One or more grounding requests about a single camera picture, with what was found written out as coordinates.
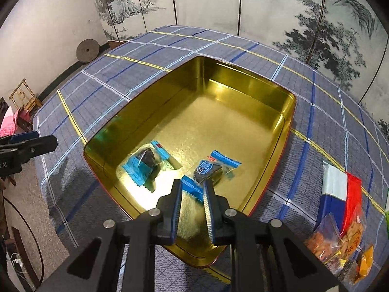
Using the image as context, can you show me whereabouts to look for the large red snack packet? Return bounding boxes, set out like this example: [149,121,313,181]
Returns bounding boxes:
[340,172,363,238]

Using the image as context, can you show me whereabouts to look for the blue and white snack packet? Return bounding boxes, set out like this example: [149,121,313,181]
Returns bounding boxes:
[316,160,349,228]

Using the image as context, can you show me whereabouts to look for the bamboo chair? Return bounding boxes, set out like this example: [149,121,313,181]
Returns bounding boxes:
[9,78,43,113]

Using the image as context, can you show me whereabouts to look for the landscape painted folding screen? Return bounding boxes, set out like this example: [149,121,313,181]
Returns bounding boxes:
[87,0,389,140]

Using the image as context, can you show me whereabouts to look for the round stone disc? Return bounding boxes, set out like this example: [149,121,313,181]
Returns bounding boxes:
[76,38,99,63]

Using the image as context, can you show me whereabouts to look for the blue plaid tablecloth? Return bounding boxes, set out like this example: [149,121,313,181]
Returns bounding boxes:
[33,25,389,292]

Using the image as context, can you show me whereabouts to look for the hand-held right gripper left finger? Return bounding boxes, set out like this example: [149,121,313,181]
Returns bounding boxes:
[36,179,183,292]

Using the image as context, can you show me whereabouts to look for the pink cloth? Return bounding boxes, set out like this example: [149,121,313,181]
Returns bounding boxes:
[0,106,22,137]

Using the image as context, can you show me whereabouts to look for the gold tin box red sides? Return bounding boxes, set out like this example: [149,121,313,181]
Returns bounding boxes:
[83,56,297,269]

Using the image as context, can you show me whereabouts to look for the yellow-ended clear snack packet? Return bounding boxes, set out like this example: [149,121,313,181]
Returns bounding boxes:
[337,260,362,285]

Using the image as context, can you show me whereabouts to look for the orange yellow snack packet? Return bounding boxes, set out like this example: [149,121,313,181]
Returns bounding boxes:
[354,245,374,283]

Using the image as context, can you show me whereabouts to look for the clear packet of orange snacks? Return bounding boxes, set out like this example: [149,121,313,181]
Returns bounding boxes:
[304,214,344,264]
[339,204,367,260]

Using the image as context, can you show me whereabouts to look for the small dark red snack packet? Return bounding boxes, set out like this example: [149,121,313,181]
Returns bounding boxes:
[324,255,344,276]

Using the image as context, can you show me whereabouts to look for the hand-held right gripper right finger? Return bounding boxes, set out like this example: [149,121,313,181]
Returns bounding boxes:
[203,180,353,292]

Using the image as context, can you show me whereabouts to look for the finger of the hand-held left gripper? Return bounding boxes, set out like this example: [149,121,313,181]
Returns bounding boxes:
[0,135,58,164]
[0,131,39,147]

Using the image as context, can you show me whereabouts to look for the black cable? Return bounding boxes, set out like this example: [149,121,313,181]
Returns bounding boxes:
[2,195,45,288]

